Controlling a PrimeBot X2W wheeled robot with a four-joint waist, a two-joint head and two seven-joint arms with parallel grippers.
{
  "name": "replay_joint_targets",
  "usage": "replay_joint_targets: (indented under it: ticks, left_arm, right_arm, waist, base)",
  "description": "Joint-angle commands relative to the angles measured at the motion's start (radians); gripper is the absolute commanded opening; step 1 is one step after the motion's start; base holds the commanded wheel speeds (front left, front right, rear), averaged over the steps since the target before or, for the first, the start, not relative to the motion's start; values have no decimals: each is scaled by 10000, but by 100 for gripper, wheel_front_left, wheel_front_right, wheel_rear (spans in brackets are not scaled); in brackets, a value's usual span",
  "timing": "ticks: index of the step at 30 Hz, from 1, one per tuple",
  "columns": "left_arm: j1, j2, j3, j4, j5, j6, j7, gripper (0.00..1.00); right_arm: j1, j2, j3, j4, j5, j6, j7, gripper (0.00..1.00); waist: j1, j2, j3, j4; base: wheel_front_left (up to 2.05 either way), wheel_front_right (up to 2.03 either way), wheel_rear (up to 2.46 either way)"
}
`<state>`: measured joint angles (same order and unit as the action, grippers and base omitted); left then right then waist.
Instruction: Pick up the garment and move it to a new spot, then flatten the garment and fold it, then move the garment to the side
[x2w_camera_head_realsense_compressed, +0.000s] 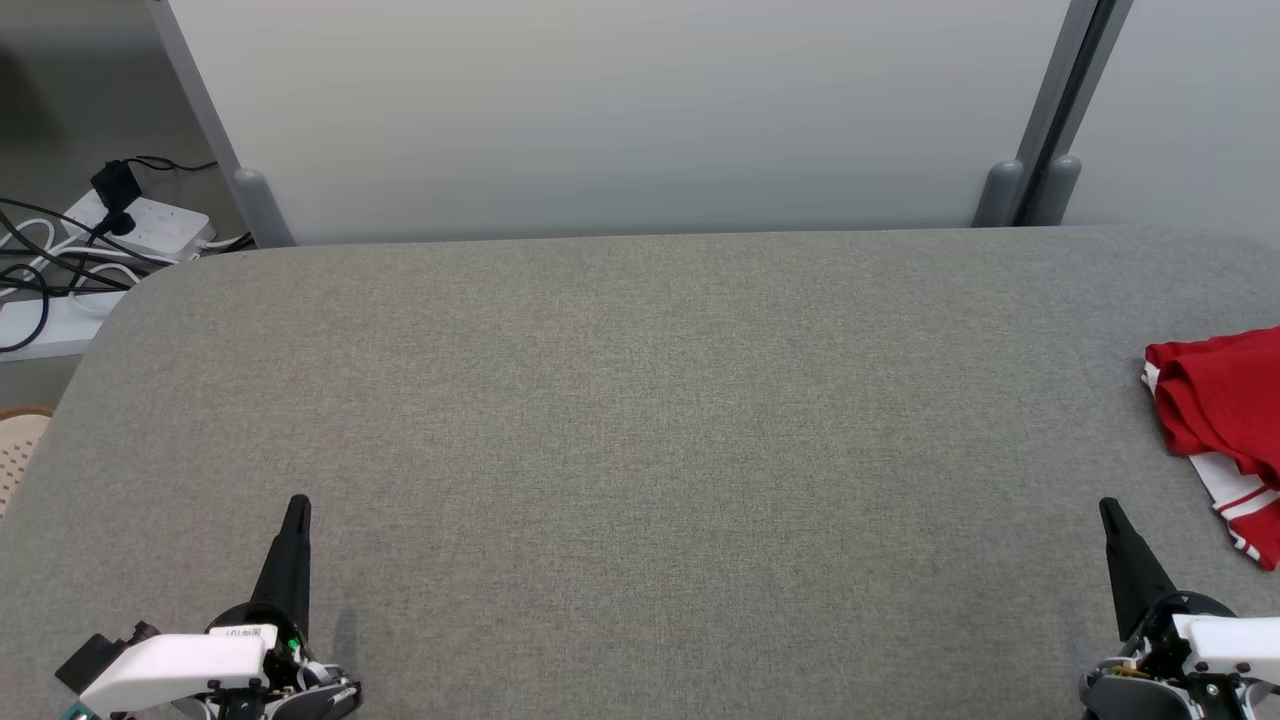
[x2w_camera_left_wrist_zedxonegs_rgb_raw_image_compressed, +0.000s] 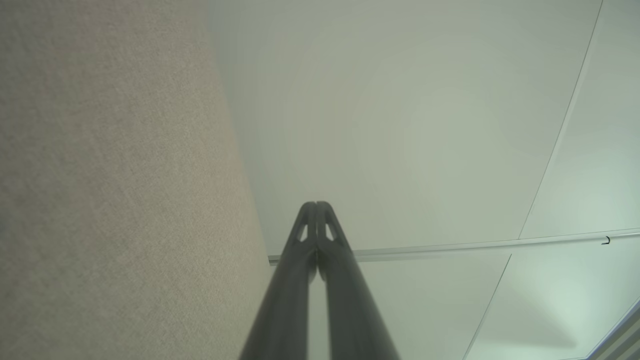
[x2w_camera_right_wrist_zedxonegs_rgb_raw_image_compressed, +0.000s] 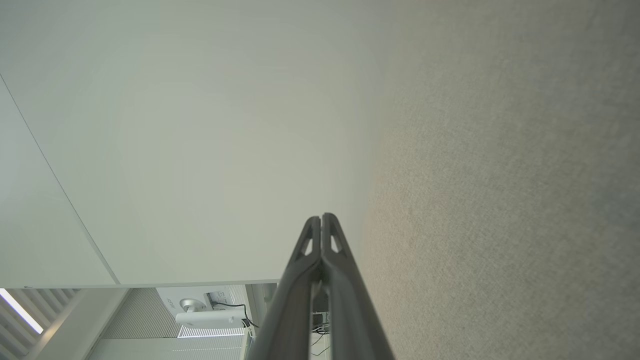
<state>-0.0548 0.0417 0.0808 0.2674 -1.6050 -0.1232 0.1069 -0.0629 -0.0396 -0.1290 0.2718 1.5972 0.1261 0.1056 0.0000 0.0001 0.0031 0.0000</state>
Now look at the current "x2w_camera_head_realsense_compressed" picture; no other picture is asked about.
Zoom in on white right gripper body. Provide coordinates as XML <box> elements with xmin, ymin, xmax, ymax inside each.
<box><xmin>1080</xmin><ymin>592</ymin><xmax>1280</xmax><ymax>720</ymax></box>

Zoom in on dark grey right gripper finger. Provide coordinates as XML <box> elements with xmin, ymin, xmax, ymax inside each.
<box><xmin>1098</xmin><ymin>497</ymin><xmax>1181</xmax><ymax>642</ymax></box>

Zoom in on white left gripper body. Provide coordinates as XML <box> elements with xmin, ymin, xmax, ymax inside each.
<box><xmin>80</xmin><ymin>602</ymin><xmax>363</xmax><ymax>720</ymax></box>

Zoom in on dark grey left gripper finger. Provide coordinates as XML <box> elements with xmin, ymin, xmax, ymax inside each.
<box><xmin>249</xmin><ymin>494</ymin><xmax>314</xmax><ymax>642</ymax></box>

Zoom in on red shirt white striped sleeves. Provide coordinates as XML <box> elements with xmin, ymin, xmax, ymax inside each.
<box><xmin>1140</xmin><ymin>328</ymin><xmax>1280</xmax><ymax>572</ymax></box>

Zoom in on beige perforated laundry basket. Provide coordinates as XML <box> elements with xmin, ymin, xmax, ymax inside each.
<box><xmin>0</xmin><ymin>405</ymin><xmax>57</xmax><ymax>517</ymax></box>

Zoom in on flat white power strip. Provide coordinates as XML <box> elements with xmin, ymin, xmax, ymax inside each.
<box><xmin>0</xmin><ymin>290</ymin><xmax>130</xmax><ymax>360</ymax></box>

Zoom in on white power strip with plugs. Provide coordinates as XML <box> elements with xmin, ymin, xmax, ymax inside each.
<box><xmin>62</xmin><ymin>190</ymin><xmax>217</xmax><ymax>264</ymax></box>

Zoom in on black power adapter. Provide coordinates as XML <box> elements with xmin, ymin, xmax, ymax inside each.
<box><xmin>90</xmin><ymin>160</ymin><xmax>144</xmax><ymax>237</ymax></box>

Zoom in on white partition panel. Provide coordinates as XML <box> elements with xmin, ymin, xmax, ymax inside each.
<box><xmin>165</xmin><ymin>0</ymin><xmax>1073</xmax><ymax>247</ymax></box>
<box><xmin>1060</xmin><ymin>0</ymin><xmax>1280</xmax><ymax>247</ymax></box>

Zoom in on grey partition post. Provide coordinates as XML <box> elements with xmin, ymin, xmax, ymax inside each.
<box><xmin>1020</xmin><ymin>0</ymin><xmax>1137</xmax><ymax>228</ymax></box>
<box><xmin>145</xmin><ymin>0</ymin><xmax>299</xmax><ymax>249</ymax></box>
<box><xmin>972</xmin><ymin>0</ymin><xmax>1101</xmax><ymax>230</ymax></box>

